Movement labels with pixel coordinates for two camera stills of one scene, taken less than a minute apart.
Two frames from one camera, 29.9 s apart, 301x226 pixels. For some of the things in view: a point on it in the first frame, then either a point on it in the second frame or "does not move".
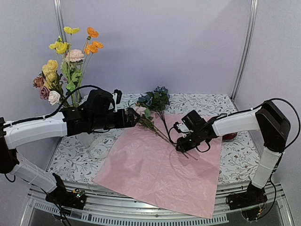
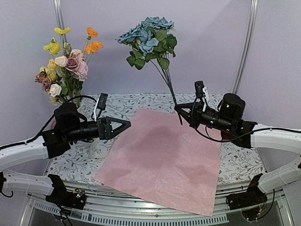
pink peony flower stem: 74,58 -> 82,73
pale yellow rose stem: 49,70 does not move
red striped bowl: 229,136 does not move
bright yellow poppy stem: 61,47 -> 54,47
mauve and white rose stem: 53,96 -> 54,89
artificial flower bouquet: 154,102 -> 73,68
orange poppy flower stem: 92,47 does not move
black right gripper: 184,146 -> 190,106
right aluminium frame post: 253,13 does not move
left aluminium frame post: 59,16 does not move
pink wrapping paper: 143,161 does not move
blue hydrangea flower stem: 158,99 -> 153,39
